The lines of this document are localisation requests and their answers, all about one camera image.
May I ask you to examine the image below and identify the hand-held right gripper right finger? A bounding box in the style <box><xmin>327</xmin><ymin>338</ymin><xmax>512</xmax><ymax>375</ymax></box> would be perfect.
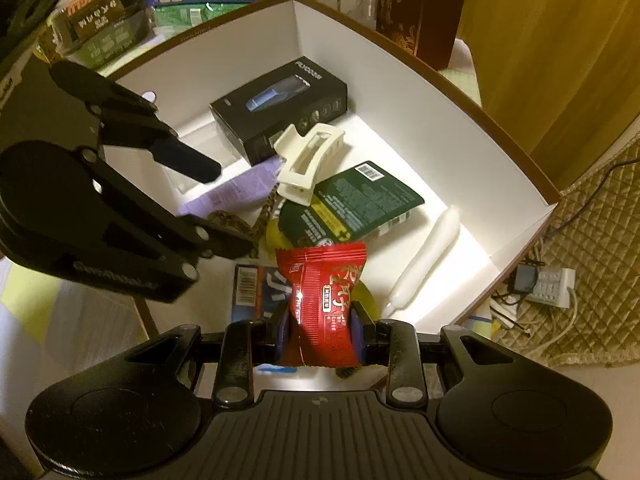
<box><xmin>350</xmin><ymin>302</ymin><xmax>516</xmax><ymax>408</ymax></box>

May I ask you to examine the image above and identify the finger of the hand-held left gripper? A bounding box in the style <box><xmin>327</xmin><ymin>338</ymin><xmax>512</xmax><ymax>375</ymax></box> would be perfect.
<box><xmin>49</xmin><ymin>61</ymin><xmax>223</xmax><ymax>184</ymax></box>
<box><xmin>80</xmin><ymin>147</ymin><xmax>255</xmax><ymax>260</ymax></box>

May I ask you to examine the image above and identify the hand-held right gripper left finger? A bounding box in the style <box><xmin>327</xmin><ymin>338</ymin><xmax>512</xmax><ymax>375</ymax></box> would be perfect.
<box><xmin>125</xmin><ymin>310</ymin><xmax>293</xmax><ymax>409</ymax></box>

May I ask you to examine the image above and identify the red snack packet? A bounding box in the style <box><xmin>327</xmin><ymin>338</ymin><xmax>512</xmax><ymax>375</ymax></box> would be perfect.
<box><xmin>275</xmin><ymin>241</ymin><xmax>368</xmax><ymax>368</ymax></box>

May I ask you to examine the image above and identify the purple cream tube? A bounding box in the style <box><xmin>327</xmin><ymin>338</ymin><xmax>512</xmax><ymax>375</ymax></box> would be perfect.
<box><xmin>181</xmin><ymin>156</ymin><xmax>286</xmax><ymax>220</ymax></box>

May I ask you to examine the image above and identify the blue card box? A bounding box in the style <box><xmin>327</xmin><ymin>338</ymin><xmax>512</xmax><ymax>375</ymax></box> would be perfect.
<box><xmin>231</xmin><ymin>264</ymin><xmax>296</xmax><ymax>322</ymax></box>

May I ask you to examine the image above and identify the leopard print hair clip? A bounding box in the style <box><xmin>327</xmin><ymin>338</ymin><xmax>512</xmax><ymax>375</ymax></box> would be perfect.
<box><xmin>206</xmin><ymin>184</ymin><xmax>282</xmax><ymax>258</ymax></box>

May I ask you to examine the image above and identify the black shaver box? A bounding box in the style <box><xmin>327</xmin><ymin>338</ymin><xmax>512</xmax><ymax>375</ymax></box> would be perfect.
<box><xmin>209</xmin><ymin>56</ymin><xmax>349</xmax><ymax>166</ymax></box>

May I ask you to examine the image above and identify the white hair claw clip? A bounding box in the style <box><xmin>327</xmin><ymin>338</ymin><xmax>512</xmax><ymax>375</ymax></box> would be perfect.
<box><xmin>272</xmin><ymin>122</ymin><xmax>347</xmax><ymax>207</ymax></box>

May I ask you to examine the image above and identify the white plastic tube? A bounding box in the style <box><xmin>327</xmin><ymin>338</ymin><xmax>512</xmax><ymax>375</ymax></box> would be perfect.
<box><xmin>387</xmin><ymin>205</ymin><xmax>461</xmax><ymax>317</ymax></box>

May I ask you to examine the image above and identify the dark green packet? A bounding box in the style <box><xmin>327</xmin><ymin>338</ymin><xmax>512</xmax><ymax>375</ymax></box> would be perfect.
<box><xmin>277</xmin><ymin>160</ymin><xmax>426</xmax><ymax>248</ymax></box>

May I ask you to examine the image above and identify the brown cardboard box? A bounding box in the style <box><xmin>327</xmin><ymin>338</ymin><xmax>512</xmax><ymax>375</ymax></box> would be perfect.
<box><xmin>102</xmin><ymin>0</ymin><xmax>561</xmax><ymax>346</ymax></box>

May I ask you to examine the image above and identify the green carton box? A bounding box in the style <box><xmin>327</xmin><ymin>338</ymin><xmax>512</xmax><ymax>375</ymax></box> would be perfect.
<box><xmin>150</xmin><ymin>0</ymin><xmax>271</xmax><ymax>36</ymax></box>

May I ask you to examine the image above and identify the black and green food box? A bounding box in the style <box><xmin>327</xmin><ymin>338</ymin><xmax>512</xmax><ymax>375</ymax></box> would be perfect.
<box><xmin>50</xmin><ymin>0</ymin><xmax>153</xmax><ymax>68</ymax></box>

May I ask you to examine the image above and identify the white power strip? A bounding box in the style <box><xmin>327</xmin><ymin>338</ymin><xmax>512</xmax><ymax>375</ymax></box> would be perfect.
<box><xmin>515</xmin><ymin>265</ymin><xmax>577</xmax><ymax>309</ymax></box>

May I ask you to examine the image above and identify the dark brown gift box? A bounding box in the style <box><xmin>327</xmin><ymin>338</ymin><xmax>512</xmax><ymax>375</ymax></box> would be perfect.
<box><xmin>375</xmin><ymin>0</ymin><xmax>469</xmax><ymax>70</ymax></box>

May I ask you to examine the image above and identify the quilted cover chair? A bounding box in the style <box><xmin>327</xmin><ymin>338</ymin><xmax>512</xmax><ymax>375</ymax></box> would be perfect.
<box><xmin>492</xmin><ymin>142</ymin><xmax>640</xmax><ymax>368</ymax></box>

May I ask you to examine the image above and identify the wooden door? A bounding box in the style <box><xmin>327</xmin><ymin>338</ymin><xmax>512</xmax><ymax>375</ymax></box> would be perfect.
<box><xmin>457</xmin><ymin>0</ymin><xmax>640</xmax><ymax>161</ymax></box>

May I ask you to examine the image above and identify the black power cable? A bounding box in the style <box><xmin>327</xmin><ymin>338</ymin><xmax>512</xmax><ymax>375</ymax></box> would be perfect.
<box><xmin>544</xmin><ymin>157</ymin><xmax>640</xmax><ymax>241</ymax></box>

